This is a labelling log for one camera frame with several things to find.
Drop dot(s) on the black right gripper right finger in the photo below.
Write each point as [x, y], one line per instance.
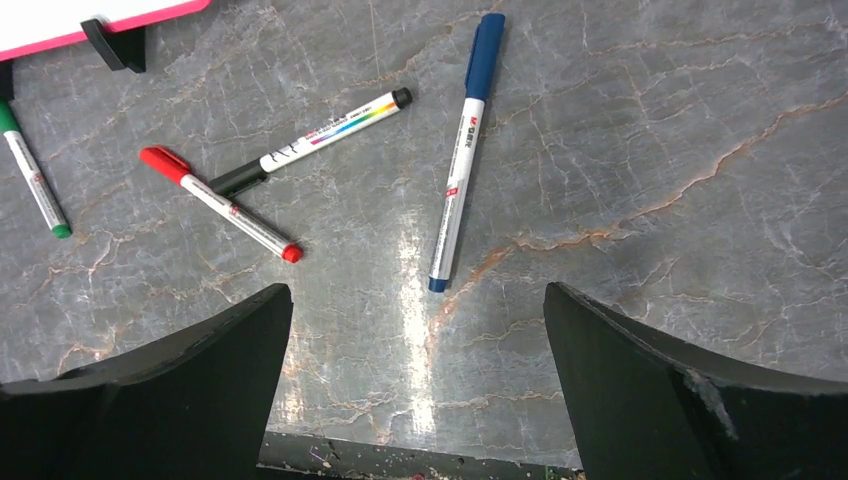
[644, 404]

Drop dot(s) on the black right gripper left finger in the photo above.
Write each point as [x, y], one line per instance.
[191, 405]

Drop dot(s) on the blue whiteboard marker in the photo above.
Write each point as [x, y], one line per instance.
[478, 81]

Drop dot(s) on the pink framed whiteboard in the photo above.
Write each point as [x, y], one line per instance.
[33, 26]

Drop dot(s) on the red whiteboard marker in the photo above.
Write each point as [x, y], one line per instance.
[175, 169]

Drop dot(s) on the green whiteboard marker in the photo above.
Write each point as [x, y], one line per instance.
[35, 180]

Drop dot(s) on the right black whiteboard foot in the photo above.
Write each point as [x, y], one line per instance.
[119, 50]

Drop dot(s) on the black rainbow marker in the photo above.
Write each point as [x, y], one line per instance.
[258, 170]

